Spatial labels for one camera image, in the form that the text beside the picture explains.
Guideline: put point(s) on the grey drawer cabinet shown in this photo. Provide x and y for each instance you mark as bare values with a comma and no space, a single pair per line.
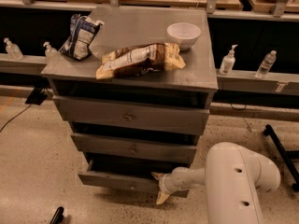
192,86

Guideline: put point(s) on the white bowl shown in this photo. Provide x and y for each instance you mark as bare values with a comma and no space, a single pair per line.
183,33

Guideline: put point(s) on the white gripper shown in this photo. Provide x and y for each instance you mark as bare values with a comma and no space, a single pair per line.
168,183

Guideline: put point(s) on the clear pump bottle far left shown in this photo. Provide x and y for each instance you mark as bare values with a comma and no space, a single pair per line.
13,50

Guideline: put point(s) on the grey shelf rail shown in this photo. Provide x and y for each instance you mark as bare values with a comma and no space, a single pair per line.
276,83

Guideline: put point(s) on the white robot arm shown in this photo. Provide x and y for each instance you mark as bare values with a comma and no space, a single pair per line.
233,177

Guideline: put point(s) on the black stand leg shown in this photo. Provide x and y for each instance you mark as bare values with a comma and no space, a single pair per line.
287,155

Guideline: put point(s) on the grey middle drawer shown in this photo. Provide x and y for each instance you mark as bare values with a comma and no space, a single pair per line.
134,148

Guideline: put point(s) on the white pump bottle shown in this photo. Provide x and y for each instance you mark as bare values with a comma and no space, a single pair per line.
228,62

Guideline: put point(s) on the grey top drawer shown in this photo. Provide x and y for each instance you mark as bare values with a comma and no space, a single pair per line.
162,118

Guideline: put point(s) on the black floor box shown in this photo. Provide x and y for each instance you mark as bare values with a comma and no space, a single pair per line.
36,97

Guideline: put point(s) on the grey drawer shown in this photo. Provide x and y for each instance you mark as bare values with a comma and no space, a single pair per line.
162,118
134,148
131,174

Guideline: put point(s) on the yellow brown chip bag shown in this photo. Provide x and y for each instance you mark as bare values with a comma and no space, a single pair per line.
139,60

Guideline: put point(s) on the blue white snack bag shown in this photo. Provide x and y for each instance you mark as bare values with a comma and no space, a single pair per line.
82,32

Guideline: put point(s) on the black object bottom edge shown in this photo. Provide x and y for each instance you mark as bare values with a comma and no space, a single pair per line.
58,216

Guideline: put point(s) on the clear water bottle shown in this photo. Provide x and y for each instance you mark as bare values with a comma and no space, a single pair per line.
266,64

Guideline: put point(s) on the grey bottom drawer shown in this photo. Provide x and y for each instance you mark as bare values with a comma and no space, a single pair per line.
131,174

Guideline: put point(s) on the clear pump bottle near cabinet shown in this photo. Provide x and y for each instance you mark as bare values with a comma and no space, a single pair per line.
50,52

